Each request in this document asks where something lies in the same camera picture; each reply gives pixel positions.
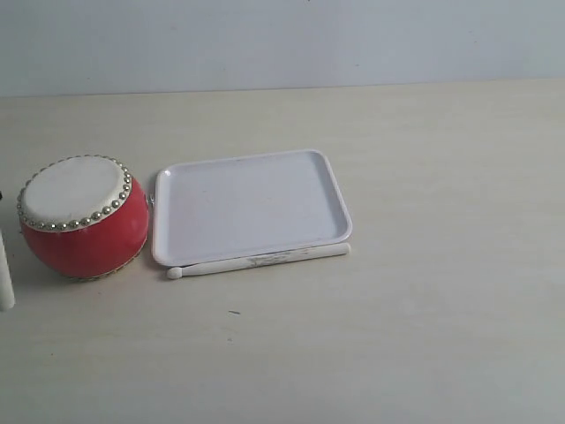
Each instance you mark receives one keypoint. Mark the white drumstick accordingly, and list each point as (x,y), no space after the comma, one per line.
(258,261)
(7,297)

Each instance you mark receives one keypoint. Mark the small red drum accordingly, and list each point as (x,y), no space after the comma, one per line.
(84,216)

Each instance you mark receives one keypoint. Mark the white plastic tray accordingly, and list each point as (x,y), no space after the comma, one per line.
(245,206)

